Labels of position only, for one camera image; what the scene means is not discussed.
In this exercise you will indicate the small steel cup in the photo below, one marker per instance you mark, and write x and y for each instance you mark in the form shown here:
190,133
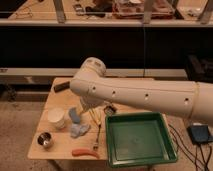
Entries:
45,140

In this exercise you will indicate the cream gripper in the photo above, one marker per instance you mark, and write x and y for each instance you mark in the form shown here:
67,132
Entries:
83,107

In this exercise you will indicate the black device right background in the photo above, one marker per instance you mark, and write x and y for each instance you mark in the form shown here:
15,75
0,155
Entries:
199,69

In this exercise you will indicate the wooden table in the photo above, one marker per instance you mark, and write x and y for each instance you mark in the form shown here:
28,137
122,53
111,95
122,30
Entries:
63,143

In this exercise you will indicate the blue plastic cup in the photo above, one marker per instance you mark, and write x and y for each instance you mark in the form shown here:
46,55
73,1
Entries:
74,116

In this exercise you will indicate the small dark metal clip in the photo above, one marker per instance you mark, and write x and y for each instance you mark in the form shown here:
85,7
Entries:
110,110

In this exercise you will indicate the orange carrot toy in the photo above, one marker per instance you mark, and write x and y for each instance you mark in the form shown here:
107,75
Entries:
84,152

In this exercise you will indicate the black box on floor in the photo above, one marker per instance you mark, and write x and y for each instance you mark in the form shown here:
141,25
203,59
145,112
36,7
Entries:
199,134

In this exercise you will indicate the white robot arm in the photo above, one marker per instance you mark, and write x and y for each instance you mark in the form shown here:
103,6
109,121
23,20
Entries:
185,99

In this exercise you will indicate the white paper cup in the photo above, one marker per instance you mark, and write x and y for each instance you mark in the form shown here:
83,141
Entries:
56,117

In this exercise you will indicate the yellow handled utensil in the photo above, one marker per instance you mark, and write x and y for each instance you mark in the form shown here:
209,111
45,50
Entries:
96,118

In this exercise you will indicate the crumpled blue cloth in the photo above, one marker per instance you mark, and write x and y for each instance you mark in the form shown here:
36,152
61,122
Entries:
78,130

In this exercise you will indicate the metal fork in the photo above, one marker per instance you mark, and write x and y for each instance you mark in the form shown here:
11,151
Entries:
96,143

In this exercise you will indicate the black rectangular block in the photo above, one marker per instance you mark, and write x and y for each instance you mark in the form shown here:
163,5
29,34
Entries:
61,86

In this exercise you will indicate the green plastic tray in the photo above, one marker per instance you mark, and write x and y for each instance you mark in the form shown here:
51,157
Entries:
138,139

